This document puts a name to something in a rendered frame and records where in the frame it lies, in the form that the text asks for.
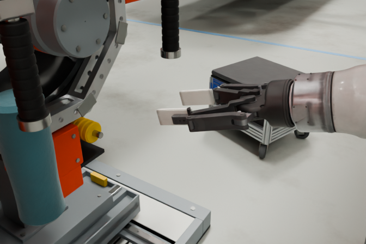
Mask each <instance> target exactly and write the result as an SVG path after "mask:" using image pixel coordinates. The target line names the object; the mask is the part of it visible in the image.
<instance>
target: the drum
mask: <svg viewBox="0 0 366 244"><path fill-rule="evenodd" d="M33 5H34V10H35V13H34V14H33V15H28V16H24V17H20V18H25V19H27V21H28V22H29V27H30V30H29V31H30V33H31V36H32V44H33V46H34V50H36V51H40V52H43V53H47V54H52V55H55V56H60V57H65V56H72V57H76V58H85V57H89V56H91V55H92V54H94V53H95V52H96V51H98V50H99V48H100V47H101V46H102V44H103V43H104V41H105V40H106V37H107V34H108V30H109V24H110V14H109V7H108V4H107V1H106V0H33Z"/></svg>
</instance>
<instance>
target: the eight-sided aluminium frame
mask: <svg viewBox="0 0 366 244"><path fill-rule="evenodd" d="M106 1H107V4H108V7H109V14H110V24H109V30H108V34H107V37H106V40H105V41H104V43H103V44H102V46H101V47H100V48H99V50H98V51H96V52H95V53H94V54H92V55H91V56H89V57H85V59H84V61H83V63H82V65H81V67H80V69H79V71H78V73H77V75H76V77H75V79H74V81H73V83H72V85H71V87H70V89H69V91H68V93H67V94H66V95H64V96H62V97H60V98H58V99H56V100H54V101H51V102H49V103H47V104H46V105H45V106H46V109H48V110H49V111H50V115H51V120H52V122H51V125H50V128H51V132H52V133H53V132H55V131H56V130H58V129H60V128H61V127H63V126H65V125H67V124H69V123H71V122H73V121H74V120H76V119H78V118H80V117H84V116H85V115H86V114H87V113H89V112H90V111H91V110H92V108H93V106H94V105H95V104H96V103H97V101H96V99H97V97H98V96H99V93H100V91H101V89H102V87H103V85H104V83H105V80H106V78H107V76H108V74H109V72H110V70H111V68H112V66H113V64H114V62H115V60H116V57H117V55H118V53H119V51H120V49H121V47H122V45H124V43H125V39H126V37H127V27H128V23H127V22H126V8H125V0H106Z"/></svg>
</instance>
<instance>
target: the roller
mask: <svg viewBox="0 0 366 244"><path fill-rule="evenodd" d="M71 123H72V124H74V125H77V126H78V131H79V136H80V139H81V140H83V141H86V142H88V143H94V142H95V141H97V139H98V138H99V139H101V138H102V137H103V133H102V132H101V125H100V124H99V123H98V122H95V121H93V120H90V119H87V118H85V117H80V118H78V119H76V120H74V121H73V122H71Z"/></svg>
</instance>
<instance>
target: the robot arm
mask: <svg viewBox="0 0 366 244"><path fill-rule="evenodd" d="M227 88H228V89H227ZM179 94H180V98H181V102H182V105H183V106H192V105H214V104H215V101H216V105H217V104H218V105H219V104H220V103H227V104H226V105H221V106H215V107H209V108H204V109H198V110H195V111H193V110H192V108H191V107H188V108H162V109H157V110H156V112H157V116H158V119H159V122H160V125H188V128H189V131H190V132H202V131H217V130H232V129H234V130H248V129H249V127H248V123H249V122H250V121H254V120H259V119H265V120H267V122H268V123H269V124H270V126H272V127H294V126H296V128H297V130H298V131H299V132H328V133H334V132H336V133H347V134H350V135H354V136H357V137H359V138H363V139H366V64H362V65H356V66H353V67H351V68H348V69H345V70H339V71H326V72H315V73H307V74H298V75H297V76H296V77H295V79H294V80H292V79H287V80H273V81H270V82H269V83H267V82H265V83H258V84H221V85H220V88H214V89H213V90H212V89H198V90H181V91H180V92H179ZM234 106H236V112H235V109H234Z"/></svg>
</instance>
